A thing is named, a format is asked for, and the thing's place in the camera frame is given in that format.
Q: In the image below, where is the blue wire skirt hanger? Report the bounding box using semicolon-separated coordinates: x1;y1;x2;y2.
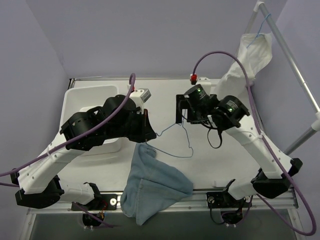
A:
146;110;194;162

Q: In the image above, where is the light blue denim skirt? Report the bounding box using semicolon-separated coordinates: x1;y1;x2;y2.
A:
120;143;194;226

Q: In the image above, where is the white shirt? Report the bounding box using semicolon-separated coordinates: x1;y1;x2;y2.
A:
213;33;273;100

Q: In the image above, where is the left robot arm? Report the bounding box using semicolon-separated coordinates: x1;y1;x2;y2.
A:
10;90;157;210

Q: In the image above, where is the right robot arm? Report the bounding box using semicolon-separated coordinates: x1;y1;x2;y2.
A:
175;84;303;207

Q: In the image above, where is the white plastic bin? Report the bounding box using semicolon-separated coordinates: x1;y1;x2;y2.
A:
59;84;122;157

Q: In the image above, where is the metal clothes rack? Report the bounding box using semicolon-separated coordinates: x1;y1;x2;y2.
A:
243;0;320;156

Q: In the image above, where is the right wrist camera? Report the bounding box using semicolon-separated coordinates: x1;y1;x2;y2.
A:
189;73;213;87

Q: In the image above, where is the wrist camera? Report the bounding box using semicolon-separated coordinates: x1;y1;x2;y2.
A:
189;73;213;87
129;88;152;112

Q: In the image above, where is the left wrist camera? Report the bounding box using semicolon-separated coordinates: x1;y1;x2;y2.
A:
129;88;152;112

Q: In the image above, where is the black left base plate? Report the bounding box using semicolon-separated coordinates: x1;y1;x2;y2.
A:
95;193;118;211

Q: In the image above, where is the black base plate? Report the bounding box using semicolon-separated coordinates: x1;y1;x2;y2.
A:
95;193;118;211
206;191;234;209

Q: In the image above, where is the aluminium mounting rail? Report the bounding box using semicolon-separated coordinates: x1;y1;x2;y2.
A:
26;189;300;216

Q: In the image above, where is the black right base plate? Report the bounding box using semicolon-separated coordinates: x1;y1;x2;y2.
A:
206;191;234;209

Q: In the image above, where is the blue wire shirt hanger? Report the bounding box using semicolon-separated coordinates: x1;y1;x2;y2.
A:
246;13;272;49

